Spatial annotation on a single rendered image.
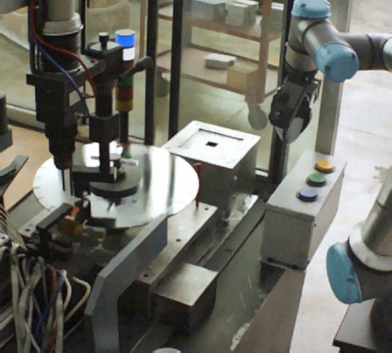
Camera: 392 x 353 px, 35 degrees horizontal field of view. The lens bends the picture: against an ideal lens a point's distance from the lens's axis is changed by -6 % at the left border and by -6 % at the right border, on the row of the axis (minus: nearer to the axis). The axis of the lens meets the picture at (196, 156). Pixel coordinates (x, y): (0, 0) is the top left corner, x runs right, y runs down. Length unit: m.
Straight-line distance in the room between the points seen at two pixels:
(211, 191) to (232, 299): 0.30
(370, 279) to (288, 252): 0.33
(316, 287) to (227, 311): 1.32
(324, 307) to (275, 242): 1.13
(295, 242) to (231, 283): 0.16
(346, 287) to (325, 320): 1.34
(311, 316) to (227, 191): 1.06
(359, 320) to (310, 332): 1.07
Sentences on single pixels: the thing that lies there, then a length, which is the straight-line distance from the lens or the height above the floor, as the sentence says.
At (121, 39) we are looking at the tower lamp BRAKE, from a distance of 1.49.
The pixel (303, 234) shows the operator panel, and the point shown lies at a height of 0.85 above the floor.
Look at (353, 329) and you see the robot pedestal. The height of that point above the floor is 0.75.
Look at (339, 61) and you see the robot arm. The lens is 1.19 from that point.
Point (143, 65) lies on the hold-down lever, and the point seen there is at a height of 1.21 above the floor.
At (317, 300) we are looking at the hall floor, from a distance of 2.54.
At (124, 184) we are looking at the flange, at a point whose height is 0.96.
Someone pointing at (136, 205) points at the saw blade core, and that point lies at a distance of 1.23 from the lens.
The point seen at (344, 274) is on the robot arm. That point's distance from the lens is 1.12.
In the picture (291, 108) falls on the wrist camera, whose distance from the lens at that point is 1.33.
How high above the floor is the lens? 1.60
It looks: 28 degrees down
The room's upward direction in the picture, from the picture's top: 3 degrees clockwise
